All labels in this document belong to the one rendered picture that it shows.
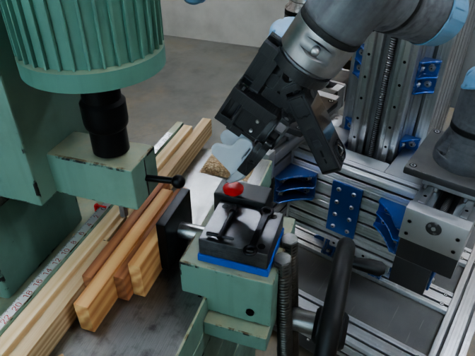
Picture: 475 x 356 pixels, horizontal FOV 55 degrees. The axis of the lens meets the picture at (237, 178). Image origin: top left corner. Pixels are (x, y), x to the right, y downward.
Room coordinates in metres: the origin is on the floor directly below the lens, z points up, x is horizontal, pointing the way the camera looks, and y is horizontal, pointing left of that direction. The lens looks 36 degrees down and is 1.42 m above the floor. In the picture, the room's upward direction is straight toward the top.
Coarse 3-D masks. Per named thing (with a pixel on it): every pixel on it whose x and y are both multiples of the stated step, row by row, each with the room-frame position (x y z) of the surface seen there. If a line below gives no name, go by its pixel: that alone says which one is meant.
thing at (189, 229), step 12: (180, 192) 0.55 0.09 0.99; (180, 204) 0.52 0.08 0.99; (168, 216) 0.49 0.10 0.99; (180, 216) 0.52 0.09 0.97; (156, 228) 0.47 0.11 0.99; (168, 228) 0.48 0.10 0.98; (180, 228) 0.50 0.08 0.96; (192, 228) 0.50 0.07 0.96; (168, 240) 0.48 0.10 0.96; (180, 240) 0.51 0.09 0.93; (168, 252) 0.47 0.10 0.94; (180, 252) 0.51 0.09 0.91; (168, 264) 0.47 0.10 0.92
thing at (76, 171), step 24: (72, 144) 0.56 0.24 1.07; (144, 144) 0.56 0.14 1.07; (72, 168) 0.53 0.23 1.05; (96, 168) 0.51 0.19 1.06; (120, 168) 0.50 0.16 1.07; (144, 168) 0.53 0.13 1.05; (72, 192) 0.53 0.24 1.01; (96, 192) 0.52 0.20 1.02; (120, 192) 0.50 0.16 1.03; (144, 192) 0.52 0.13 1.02
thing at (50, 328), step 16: (208, 128) 0.86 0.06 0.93; (192, 144) 0.78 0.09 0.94; (176, 160) 0.71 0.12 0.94; (192, 160) 0.77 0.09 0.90; (96, 256) 0.47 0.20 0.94; (80, 272) 0.44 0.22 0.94; (64, 288) 0.41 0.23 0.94; (80, 288) 0.41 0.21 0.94; (64, 304) 0.38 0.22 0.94; (48, 320) 0.36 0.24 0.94; (64, 320) 0.37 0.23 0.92; (32, 336) 0.33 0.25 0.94; (48, 336) 0.34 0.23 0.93; (16, 352) 0.31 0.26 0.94; (32, 352) 0.31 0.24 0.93; (48, 352) 0.33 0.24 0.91
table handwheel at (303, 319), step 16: (352, 240) 0.51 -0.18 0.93; (336, 256) 0.46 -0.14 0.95; (352, 256) 0.46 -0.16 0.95; (336, 272) 0.42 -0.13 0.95; (336, 288) 0.40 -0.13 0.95; (336, 304) 0.38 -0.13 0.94; (304, 320) 0.44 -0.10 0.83; (320, 320) 0.37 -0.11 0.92; (336, 320) 0.36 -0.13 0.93; (320, 336) 0.35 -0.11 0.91; (336, 336) 0.35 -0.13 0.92; (320, 352) 0.34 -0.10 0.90
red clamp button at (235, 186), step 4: (224, 184) 0.53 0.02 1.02; (228, 184) 0.53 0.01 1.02; (232, 184) 0.53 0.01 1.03; (236, 184) 0.53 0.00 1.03; (240, 184) 0.53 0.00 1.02; (224, 188) 0.52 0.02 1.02; (228, 188) 0.52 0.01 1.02; (232, 188) 0.52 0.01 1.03; (236, 188) 0.52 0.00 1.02; (240, 188) 0.52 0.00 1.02; (224, 192) 0.51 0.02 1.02; (228, 192) 0.51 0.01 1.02; (232, 192) 0.51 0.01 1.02; (236, 192) 0.51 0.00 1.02; (240, 192) 0.51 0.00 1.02
